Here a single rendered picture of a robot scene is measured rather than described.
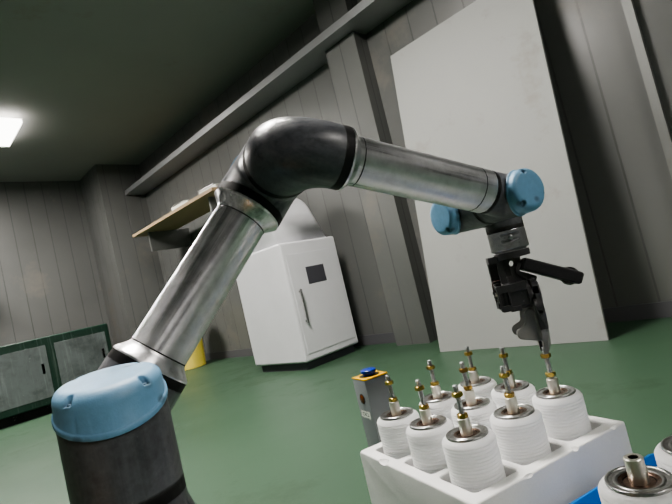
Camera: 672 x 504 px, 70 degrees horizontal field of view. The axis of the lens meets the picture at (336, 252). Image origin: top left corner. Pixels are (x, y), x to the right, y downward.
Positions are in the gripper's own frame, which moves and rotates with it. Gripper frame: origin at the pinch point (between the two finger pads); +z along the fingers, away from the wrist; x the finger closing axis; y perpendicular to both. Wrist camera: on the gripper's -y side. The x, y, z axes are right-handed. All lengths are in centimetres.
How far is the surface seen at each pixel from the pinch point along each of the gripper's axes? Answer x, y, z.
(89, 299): -456, 463, -74
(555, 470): 13.9, 6.3, 18.4
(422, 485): 13.7, 29.6, 17.7
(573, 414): 4.6, -0.7, 12.9
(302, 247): -240, 107, -52
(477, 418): 2.5, 16.9, 11.2
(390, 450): -0.6, 36.3, 15.8
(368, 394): -16.2, 41.1, 7.1
